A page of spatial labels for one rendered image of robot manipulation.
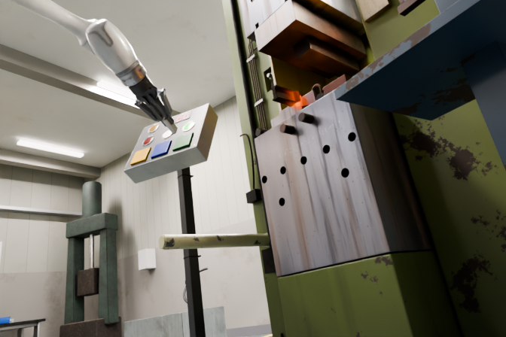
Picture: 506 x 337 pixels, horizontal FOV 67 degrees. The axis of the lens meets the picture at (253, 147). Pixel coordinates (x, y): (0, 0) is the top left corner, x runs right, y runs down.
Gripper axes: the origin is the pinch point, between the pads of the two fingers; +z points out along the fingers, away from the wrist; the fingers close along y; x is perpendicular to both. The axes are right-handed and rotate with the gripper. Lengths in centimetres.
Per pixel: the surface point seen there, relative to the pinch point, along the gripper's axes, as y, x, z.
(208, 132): 7.0, 8.0, 13.5
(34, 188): -639, 407, 253
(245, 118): 16.1, 25.0, 23.6
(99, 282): -476, 231, 377
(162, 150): -8.7, -1.7, 8.2
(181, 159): -1.7, -5.5, 12.7
